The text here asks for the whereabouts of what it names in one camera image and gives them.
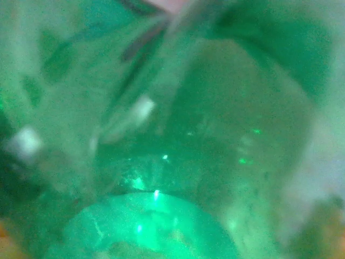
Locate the green plastic bottle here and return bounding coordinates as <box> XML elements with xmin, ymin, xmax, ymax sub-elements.
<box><xmin>0</xmin><ymin>0</ymin><xmax>345</xmax><ymax>259</ymax></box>

